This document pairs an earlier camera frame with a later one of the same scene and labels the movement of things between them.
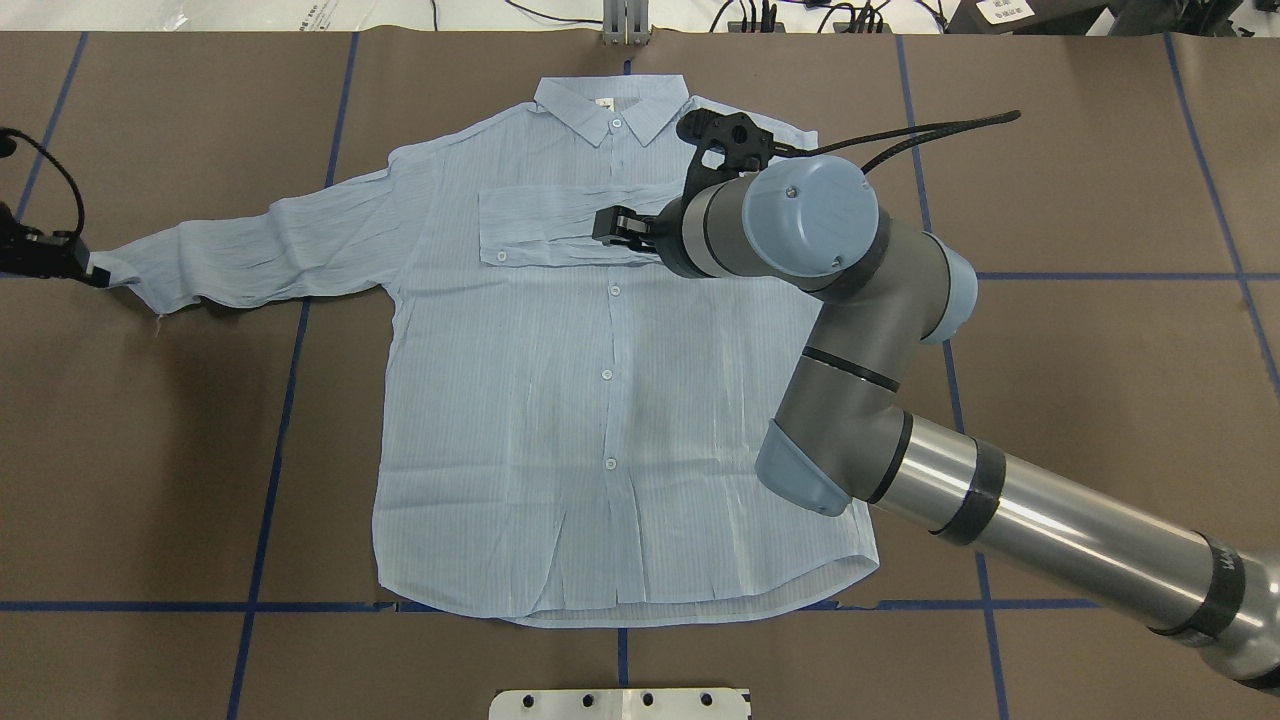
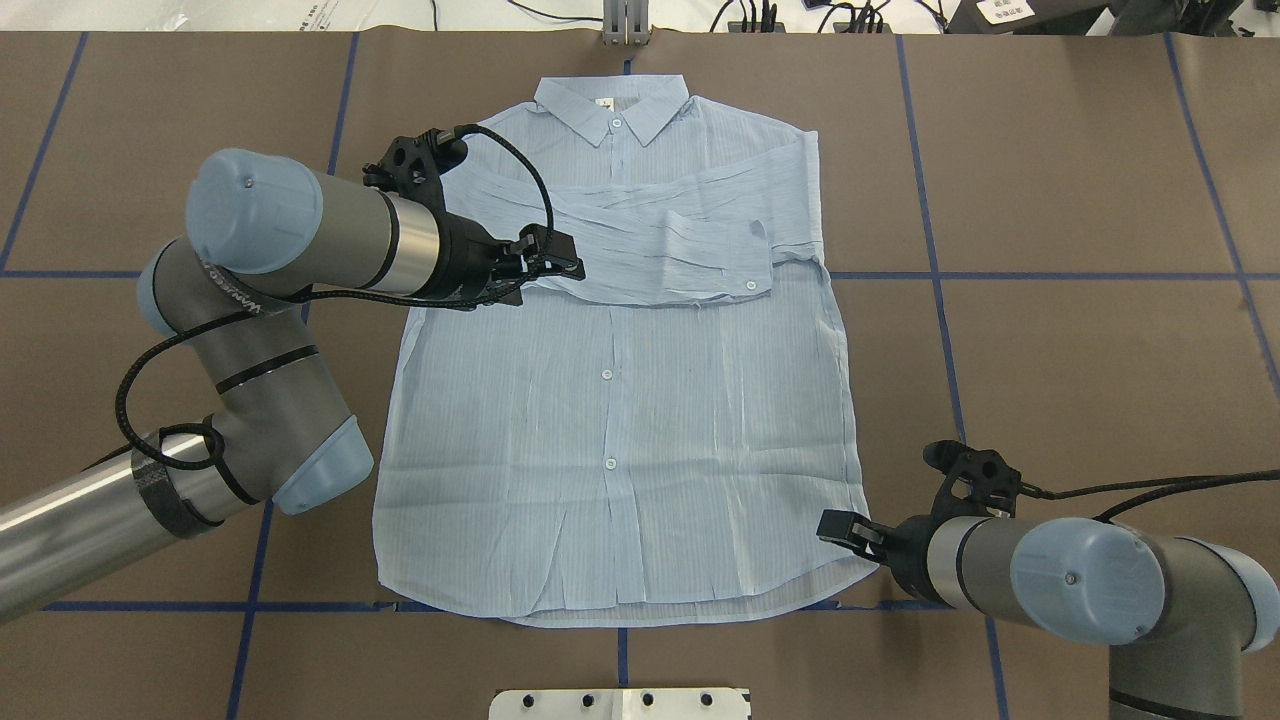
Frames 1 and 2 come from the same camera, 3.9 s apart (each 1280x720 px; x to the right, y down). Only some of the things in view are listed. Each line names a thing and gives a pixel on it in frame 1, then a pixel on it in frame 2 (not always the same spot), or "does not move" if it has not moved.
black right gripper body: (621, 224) to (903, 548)
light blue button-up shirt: (570, 432) does not move
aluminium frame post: (625, 23) does not move
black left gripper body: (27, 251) to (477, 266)
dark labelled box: (1025, 17) does not move
